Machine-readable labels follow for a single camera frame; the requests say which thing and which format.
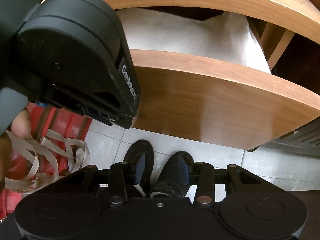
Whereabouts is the wooden drawer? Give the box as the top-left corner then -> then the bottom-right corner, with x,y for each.
125,17 -> 320,151

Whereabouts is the white cloth drawer liner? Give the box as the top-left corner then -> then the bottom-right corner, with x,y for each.
117,8 -> 271,73

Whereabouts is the person's left hand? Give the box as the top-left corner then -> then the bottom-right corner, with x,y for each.
0,108 -> 31,191

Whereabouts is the left black shoe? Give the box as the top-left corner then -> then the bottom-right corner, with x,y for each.
124,140 -> 154,197

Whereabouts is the black shoe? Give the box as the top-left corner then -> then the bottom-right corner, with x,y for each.
124,140 -> 154,197
150,151 -> 194,198

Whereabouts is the right black shoe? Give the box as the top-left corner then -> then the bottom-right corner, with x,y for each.
150,151 -> 194,198

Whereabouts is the red gift bag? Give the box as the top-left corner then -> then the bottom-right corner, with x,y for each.
1,103 -> 92,219

